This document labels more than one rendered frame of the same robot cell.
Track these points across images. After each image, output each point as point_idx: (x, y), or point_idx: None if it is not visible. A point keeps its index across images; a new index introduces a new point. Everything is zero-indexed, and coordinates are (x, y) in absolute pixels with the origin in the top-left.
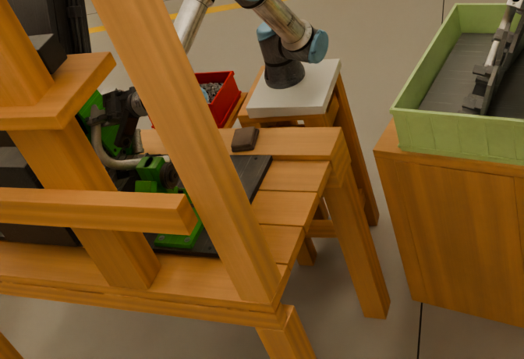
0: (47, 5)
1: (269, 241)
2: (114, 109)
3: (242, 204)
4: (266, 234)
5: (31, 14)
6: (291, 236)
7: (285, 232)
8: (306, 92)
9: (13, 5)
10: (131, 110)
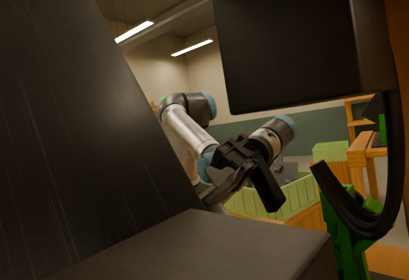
0: (110, 31)
1: (385, 258)
2: (249, 154)
3: None
4: (374, 259)
5: (80, 33)
6: (378, 246)
7: (372, 249)
8: None
9: (30, 13)
10: (269, 148)
